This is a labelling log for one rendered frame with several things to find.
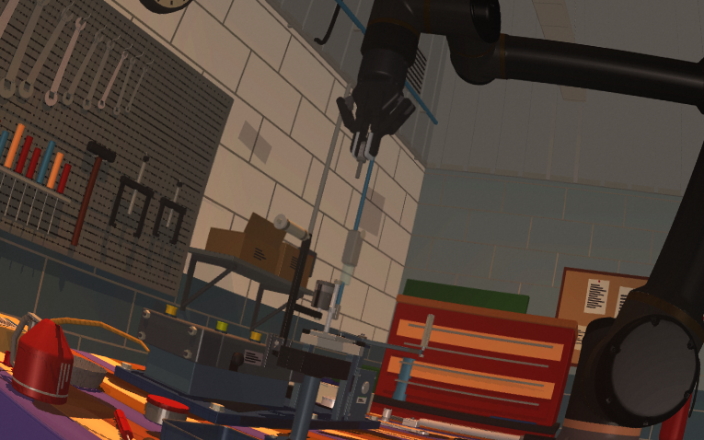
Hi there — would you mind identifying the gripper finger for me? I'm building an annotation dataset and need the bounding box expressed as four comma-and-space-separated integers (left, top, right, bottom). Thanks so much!
335, 95, 366, 149
373, 101, 418, 157

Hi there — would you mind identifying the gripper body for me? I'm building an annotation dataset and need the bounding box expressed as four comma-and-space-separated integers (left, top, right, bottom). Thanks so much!
351, 50, 418, 133

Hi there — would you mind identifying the blue link rod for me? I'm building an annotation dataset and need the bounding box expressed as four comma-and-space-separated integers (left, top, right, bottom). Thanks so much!
334, 155, 378, 310

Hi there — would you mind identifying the grey coupling socket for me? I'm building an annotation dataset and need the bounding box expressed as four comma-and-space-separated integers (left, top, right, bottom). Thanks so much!
340, 228, 366, 268

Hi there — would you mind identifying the black lever grey grip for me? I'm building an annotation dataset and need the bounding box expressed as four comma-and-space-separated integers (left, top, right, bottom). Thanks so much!
272, 213, 315, 357

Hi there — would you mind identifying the grey bellcrank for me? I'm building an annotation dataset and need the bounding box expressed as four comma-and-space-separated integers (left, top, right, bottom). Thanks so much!
382, 314, 437, 358

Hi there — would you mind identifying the grey upright pipe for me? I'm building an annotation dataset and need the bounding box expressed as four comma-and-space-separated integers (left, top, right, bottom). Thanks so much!
307, 84, 354, 237

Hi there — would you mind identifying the black hook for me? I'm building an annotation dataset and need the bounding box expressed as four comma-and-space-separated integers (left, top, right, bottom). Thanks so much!
313, 5, 345, 46

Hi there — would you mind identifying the small cardboard box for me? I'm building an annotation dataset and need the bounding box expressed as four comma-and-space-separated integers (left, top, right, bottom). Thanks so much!
276, 240, 317, 290

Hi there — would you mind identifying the large cardboard box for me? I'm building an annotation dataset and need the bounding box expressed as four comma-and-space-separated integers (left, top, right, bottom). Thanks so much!
204, 212, 287, 277

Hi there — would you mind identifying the small grey block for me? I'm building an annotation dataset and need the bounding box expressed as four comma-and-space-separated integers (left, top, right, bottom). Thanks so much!
314, 279, 344, 314

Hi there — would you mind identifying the green mat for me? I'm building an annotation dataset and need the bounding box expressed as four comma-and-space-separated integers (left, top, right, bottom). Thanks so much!
401, 278, 531, 316

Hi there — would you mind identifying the grey pegboard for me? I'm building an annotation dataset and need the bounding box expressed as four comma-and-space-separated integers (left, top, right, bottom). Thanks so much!
0, 0, 235, 297

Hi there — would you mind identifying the small silver wrench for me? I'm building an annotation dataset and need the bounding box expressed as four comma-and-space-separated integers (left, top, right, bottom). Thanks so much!
112, 55, 140, 117
81, 40, 116, 111
125, 59, 155, 115
97, 50, 131, 111

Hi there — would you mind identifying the small black puller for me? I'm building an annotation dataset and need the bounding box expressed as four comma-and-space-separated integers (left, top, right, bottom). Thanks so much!
152, 179, 189, 247

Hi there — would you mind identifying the large black puller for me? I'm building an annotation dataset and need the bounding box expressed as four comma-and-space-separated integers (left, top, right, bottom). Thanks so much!
109, 155, 156, 240

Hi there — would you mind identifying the brown notice board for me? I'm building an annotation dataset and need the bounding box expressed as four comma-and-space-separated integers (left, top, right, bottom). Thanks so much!
555, 266, 704, 369

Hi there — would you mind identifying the blue cylinder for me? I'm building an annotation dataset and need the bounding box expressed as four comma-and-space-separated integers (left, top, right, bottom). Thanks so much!
393, 356, 418, 403

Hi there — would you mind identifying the red tool chest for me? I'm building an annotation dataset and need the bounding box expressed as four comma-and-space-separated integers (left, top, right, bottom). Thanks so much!
368, 294, 580, 436

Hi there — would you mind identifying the grey control box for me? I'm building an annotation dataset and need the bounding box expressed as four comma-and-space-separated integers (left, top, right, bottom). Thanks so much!
325, 360, 378, 424

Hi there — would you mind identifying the grey machine body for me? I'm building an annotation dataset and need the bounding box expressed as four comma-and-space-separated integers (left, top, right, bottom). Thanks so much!
112, 304, 383, 440

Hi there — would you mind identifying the silver tube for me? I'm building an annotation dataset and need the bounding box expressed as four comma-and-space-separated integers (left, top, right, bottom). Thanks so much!
413, 416, 525, 440

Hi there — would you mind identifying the red round cap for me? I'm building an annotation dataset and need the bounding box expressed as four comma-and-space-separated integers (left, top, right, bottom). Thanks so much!
144, 393, 191, 425

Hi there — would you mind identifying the grey bowl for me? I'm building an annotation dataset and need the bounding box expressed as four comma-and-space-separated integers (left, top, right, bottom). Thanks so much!
69, 354, 110, 393

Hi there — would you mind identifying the small red screwdriver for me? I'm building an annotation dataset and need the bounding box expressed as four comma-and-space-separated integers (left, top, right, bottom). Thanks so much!
112, 407, 136, 440

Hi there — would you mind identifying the red oil can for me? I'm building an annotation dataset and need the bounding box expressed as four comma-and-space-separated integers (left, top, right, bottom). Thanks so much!
7, 311, 152, 406

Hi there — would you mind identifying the grey wall shelf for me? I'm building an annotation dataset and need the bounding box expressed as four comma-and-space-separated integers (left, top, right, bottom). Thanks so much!
179, 247, 317, 332

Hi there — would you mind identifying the black wall clock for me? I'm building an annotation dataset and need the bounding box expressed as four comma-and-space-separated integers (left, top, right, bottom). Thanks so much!
138, 0, 194, 16

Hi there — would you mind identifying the red handle black hammer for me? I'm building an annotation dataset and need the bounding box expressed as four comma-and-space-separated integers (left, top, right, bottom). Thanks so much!
70, 140, 118, 248

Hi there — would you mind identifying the orange handle screwdriver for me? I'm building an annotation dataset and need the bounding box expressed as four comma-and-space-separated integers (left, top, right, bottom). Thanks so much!
0, 123, 27, 212
34, 152, 65, 231

